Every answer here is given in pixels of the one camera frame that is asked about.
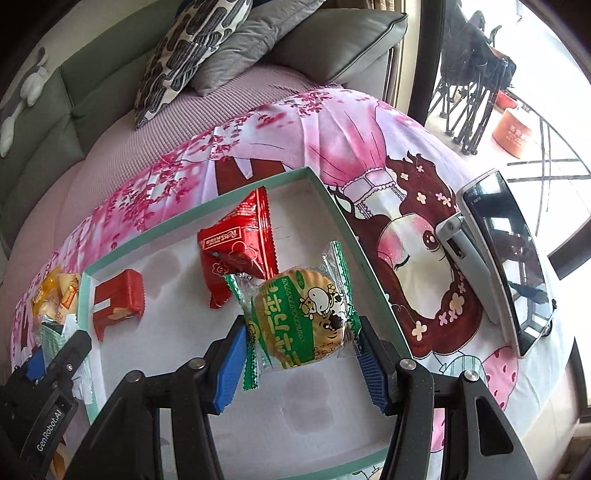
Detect green cow biscuit packet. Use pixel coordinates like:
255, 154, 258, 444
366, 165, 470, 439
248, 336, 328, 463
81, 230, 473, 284
224, 241, 362, 391

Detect pale green striped packet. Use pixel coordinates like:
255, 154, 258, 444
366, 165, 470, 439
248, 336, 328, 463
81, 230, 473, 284
40, 313, 93, 405

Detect grey white plush toy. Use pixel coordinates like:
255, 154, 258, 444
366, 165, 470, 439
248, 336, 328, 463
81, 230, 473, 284
1, 47, 49, 158

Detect folded black chairs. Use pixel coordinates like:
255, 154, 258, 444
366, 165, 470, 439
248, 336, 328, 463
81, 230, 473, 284
428, 1, 517, 155

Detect black white patterned pillow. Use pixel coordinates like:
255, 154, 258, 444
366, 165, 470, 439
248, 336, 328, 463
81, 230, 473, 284
134, 0, 252, 129

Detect swiss roll beige packet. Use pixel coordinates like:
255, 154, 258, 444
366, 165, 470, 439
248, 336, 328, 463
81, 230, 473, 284
46, 273, 81, 324

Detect grey sofa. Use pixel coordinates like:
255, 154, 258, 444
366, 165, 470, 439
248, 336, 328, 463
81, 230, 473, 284
1, 1, 408, 252

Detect pink cartoon tablecloth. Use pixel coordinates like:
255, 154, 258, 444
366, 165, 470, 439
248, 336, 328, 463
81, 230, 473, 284
8, 87, 574, 480

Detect yellow soft bread packet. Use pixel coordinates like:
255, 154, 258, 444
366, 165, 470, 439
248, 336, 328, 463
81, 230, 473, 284
31, 266, 61, 319

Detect grey pillow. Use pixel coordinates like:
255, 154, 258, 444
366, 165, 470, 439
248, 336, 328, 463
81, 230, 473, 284
190, 0, 322, 97

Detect red crinkled snack packet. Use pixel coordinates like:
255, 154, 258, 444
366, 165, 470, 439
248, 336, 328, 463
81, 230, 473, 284
197, 186, 279, 309

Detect pink sofa seat cover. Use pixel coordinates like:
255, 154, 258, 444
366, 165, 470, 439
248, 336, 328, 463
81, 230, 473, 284
1, 64, 317, 369

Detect red wafer snack pack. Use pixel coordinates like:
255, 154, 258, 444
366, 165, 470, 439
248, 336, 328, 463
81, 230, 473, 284
93, 269, 145, 342

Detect teal shallow box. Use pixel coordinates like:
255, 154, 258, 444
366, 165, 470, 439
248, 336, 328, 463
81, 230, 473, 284
75, 166, 415, 480

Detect orange bucket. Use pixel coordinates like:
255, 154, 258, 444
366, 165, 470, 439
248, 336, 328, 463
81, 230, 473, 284
492, 91, 532, 159

